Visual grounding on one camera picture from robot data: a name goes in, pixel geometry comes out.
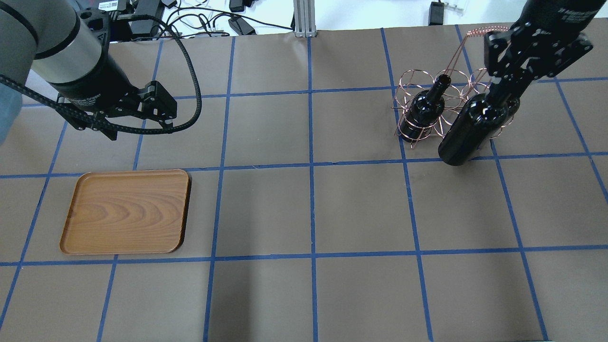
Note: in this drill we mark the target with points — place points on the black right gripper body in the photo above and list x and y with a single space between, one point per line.
553 18

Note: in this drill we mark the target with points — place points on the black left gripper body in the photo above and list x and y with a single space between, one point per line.
91 81

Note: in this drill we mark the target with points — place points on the dark wine bottle carried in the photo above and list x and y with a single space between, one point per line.
481 118

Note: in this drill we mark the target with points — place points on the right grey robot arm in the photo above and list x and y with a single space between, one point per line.
561 16

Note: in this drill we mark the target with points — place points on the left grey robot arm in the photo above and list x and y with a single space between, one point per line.
60 57

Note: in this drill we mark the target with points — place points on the dark wine bottle in basket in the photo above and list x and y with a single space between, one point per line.
424 111

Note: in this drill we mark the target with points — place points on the wooden serving tray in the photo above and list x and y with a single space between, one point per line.
127 213

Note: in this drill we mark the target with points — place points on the copper wire bottle basket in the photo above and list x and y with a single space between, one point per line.
464 85

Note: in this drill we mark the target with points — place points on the aluminium frame post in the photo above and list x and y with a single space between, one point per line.
304 18

